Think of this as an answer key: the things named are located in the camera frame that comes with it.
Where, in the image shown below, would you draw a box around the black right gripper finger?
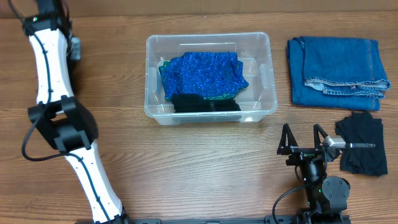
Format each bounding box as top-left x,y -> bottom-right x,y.
277,123 -> 298,155
313,124 -> 328,149

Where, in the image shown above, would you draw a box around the blue denim jeans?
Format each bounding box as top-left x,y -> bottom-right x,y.
286,36 -> 391,111

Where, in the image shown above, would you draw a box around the sparkly blue green fabric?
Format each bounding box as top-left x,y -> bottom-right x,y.
159,52 -> 249,100

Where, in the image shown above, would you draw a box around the black garment with stripe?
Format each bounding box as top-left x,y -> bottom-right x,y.
171,93 -> 241,113

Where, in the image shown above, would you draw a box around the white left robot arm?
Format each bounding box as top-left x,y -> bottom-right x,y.
21,0 -> 132,223

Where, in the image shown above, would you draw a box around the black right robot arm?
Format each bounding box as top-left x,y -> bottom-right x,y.
272,124 -> 350,223

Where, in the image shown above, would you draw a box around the clear plastic storage bin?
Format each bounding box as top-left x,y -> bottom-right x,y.
144,32 -> 277,125

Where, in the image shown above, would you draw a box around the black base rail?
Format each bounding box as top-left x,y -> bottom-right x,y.
74,214 -> 351,224

